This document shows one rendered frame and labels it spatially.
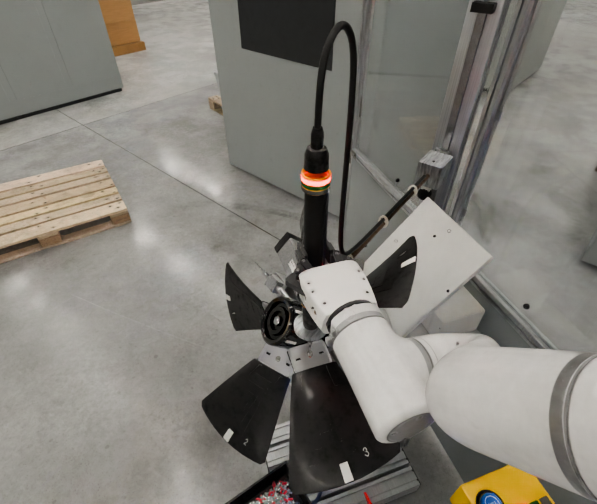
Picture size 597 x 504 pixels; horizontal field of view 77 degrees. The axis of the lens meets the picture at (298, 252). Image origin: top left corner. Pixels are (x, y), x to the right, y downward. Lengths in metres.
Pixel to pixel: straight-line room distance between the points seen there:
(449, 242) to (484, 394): 0.72
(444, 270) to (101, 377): 2.00
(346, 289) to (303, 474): 0.41
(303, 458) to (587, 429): 0.63
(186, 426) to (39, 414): 0.78
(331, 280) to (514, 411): 0.34
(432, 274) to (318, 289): 0.50
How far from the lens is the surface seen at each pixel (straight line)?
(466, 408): 0.34
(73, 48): 6.30
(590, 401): 0.28
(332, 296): 0.55
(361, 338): 0.49
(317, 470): 0.83
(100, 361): 2.56
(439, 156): 1.20
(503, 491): 0.99
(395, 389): 0.46
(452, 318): 1.33
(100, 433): 2.32
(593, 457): 0.28
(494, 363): 0.33
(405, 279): 0.72
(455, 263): 0.99
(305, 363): 0.89
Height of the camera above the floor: 1.94
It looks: 41 degrees down
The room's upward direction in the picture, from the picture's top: straight up
